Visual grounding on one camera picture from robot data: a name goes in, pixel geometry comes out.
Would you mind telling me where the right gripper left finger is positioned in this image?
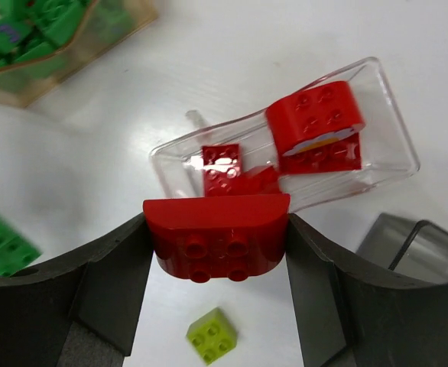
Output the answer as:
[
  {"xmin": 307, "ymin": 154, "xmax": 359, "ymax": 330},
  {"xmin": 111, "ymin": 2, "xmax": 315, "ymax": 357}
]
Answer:
[{"xmin": 0, "ymin": 215, "xmax": 153, "ymax": 366}]

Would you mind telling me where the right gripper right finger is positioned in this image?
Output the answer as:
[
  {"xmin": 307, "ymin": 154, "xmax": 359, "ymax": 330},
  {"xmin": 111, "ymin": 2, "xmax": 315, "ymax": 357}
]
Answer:
[{"xmin": 286, "ymin": 214, "xmax": 448, "ymax": 366}]

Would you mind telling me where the grey transparent container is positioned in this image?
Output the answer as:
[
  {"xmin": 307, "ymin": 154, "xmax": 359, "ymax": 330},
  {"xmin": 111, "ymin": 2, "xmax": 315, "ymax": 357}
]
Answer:
[{"xmin": 357, "ymin": 213, "xmax": 448, "ymax": 284}]

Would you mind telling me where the dark green lego attached red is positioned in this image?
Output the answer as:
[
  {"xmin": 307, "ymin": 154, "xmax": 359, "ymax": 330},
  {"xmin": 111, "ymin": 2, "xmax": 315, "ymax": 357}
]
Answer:
[{"xmin": 0, "ymin": 217, "xmax": 41, "ymax": 277}]

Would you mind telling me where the lime lego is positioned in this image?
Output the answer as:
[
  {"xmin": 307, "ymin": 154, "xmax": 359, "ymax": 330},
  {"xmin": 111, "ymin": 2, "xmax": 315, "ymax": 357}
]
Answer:
[{"xmin": 186, "ymin": 307, "xmax": 238, "ymax": 365}]

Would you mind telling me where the red lego pair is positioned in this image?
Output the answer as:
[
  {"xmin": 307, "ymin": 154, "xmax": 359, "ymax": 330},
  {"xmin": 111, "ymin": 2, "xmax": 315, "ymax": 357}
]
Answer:
[{"xmin": 142, "ymin": 193, "xmax": 291, "ymax": 283}]

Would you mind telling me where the red lego long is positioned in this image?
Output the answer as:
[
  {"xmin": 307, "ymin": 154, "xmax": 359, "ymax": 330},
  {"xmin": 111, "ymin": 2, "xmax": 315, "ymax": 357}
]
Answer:
[{"xmin": 278, "ymin": 134, "xmax": 362, "ymax": 174}]

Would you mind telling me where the orange transparent container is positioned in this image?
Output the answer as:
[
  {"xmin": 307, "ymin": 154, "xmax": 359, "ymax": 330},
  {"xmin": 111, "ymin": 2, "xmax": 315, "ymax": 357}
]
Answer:
[{"xmin": 0, "ymin": 1, "xmax": 157, "ymax": 108}]

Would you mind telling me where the dark green lego top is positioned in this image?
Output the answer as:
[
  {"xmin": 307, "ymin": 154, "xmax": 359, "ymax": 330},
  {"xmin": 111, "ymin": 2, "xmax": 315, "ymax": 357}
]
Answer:
[{"xmin": 0, "ymin": 16, "xmax": 34, "ymax": 67}]

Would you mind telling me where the dark green lego square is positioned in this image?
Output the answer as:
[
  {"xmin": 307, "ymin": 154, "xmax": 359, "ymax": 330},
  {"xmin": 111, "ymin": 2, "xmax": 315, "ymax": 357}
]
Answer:
[{"xmin": 29, "ymin": 0, "xmax": 91, "ymax": 47}]

